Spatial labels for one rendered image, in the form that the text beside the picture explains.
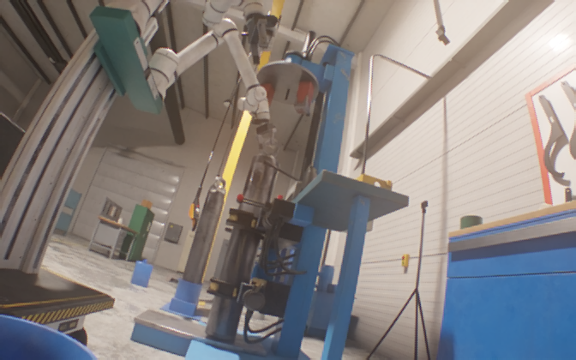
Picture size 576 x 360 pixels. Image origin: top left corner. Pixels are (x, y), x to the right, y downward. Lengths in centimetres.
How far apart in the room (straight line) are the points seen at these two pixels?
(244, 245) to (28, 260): 128
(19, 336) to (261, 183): 173
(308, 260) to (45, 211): 159
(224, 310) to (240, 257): 37
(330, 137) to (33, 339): 218
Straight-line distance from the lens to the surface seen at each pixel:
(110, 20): 117
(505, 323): 113
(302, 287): 203
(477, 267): 123
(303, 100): 238
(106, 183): 1417
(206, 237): 330
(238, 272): 195
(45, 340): 68
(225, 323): 198
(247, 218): 186
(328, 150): 230
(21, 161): 118
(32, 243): 139
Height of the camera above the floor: 59
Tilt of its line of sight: 22 degrees up
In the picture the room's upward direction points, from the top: 15 degrees clockwise
